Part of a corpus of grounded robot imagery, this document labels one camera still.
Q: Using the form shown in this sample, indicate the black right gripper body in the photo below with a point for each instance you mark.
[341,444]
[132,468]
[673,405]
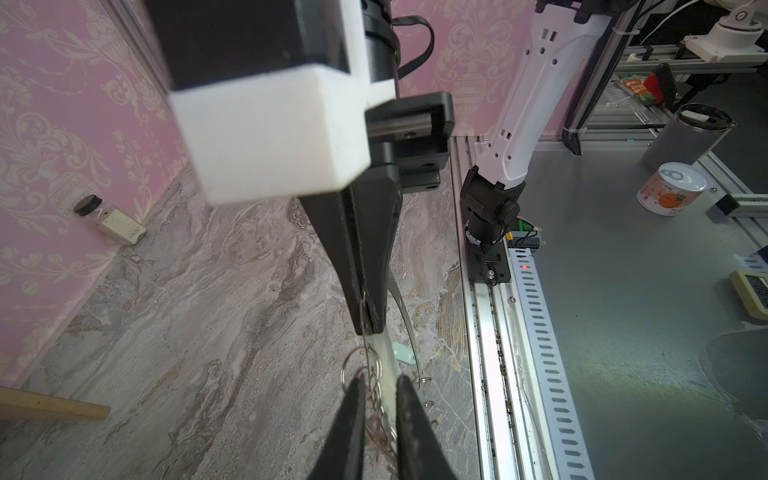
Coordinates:
[412,134]

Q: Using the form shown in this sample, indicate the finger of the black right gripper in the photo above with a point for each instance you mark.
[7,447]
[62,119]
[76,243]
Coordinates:
[377,202]
[332,216]

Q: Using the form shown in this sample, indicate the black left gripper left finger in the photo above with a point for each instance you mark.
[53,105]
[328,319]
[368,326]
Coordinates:
[343,452]

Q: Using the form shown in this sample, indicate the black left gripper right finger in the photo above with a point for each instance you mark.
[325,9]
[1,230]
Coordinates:
[419,453]

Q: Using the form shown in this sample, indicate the mint green key tag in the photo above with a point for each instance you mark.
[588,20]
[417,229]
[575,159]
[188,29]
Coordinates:
[404,353]

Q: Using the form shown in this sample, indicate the spice jar black lid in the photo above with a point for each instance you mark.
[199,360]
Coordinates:
[110,220]

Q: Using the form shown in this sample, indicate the grey cylindrical tumbler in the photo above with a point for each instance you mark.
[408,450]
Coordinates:
[691,133]

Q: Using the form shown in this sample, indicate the wooden two-tier shelf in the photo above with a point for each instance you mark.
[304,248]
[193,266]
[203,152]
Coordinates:
[23,405]

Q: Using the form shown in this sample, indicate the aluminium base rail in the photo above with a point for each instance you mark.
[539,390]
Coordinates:
[486,330]

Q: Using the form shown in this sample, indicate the white perforated cable tray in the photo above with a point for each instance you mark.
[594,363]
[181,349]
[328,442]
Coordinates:
[563,439]

